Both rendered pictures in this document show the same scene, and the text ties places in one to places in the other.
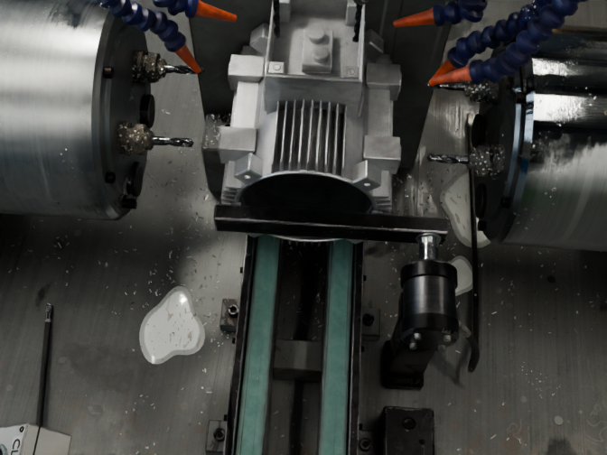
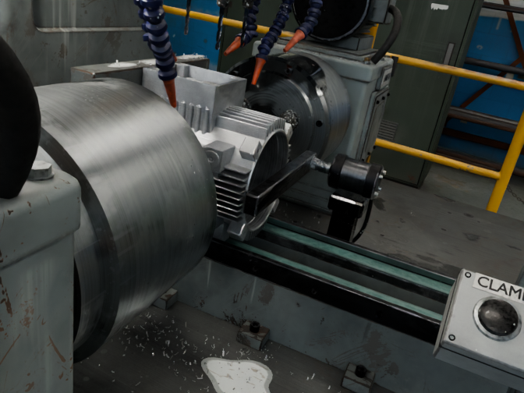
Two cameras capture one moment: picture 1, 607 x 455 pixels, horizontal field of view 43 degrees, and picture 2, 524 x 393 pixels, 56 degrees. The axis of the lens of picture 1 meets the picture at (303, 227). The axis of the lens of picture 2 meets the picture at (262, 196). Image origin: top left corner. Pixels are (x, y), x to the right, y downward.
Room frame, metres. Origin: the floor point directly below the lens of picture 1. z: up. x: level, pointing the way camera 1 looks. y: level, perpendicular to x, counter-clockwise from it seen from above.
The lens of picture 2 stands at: (0.21, 0.65, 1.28)
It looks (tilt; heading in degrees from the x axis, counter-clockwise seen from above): 23 degrees down; 288
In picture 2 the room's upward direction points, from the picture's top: 10 degrees clockwise
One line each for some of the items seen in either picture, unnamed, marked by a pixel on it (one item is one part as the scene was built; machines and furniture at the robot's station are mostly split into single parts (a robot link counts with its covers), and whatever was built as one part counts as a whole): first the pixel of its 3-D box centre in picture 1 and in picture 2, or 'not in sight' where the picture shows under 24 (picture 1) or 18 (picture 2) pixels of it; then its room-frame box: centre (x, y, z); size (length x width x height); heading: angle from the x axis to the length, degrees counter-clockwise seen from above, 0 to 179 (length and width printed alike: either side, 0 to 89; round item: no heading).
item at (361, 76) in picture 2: not in sight; (318, 117); (0.51, -0.60, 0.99); 0.35 x 0.31 x 0.37; 88
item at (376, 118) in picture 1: (311, 135); (210, 162); (0.52, 0.00, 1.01); 0.20 x 0.19 x 0.19; 178
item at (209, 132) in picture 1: (231, 153); not in sight; (0.59, 0.10, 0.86); 0.07 x 0.06 x 0.12; 88
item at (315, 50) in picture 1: (315, 56); (193, 97); (0.56, -0.01, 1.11); 0.12 x 0.11 x 0.07; 178
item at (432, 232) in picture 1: (330, 226); (285, 178); (0.40, -0.03, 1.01); 0.26 x 0.04 x 0.03; 89
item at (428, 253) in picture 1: (428, 267); (331, 168); (0.36, -0.14, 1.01); 0.08 x 0.02 x 0.02; 179
